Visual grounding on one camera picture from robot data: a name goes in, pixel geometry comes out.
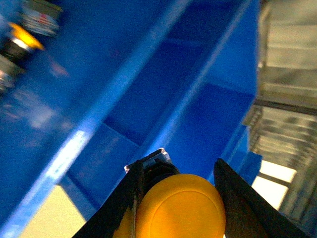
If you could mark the blue source bin with buttons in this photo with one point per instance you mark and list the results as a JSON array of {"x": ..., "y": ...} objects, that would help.
[{"x": 68, "y": 89}]

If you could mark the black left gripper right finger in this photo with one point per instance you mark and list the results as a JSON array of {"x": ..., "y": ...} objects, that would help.
[{"x": 248, "y": 215}]

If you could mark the empty middle blue bin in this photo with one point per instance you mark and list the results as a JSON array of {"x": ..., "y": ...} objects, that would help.
[{"x": 190, "y": 98}]

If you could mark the orange mushroom push button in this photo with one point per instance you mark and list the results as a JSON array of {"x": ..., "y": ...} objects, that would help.
[{"x": 19, "y": 45}]

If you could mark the yellow mushroom push button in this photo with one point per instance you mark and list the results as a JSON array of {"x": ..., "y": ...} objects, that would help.
[{"x": 170, "y": 204}]

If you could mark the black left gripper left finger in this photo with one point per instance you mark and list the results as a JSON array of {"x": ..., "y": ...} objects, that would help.
[{"x": 107, "y": 219}]

